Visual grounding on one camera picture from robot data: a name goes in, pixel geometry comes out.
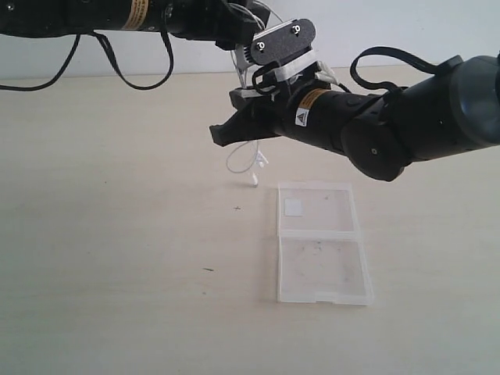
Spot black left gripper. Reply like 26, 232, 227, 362
167, 0, 270, 49

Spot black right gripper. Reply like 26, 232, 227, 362
209, 64, 336, 147

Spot white wired earphones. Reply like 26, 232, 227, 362
224, 0, 290, 188

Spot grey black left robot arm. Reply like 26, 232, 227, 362
1, 0, 270, 51

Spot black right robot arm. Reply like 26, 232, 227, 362
210, 56, 499, 182

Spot clear plastic hinged case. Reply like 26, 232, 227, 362
277, 181, 374, 306

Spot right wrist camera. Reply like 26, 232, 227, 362
234, 19, 316, 71

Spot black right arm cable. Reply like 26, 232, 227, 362
349, 45, 442, 93

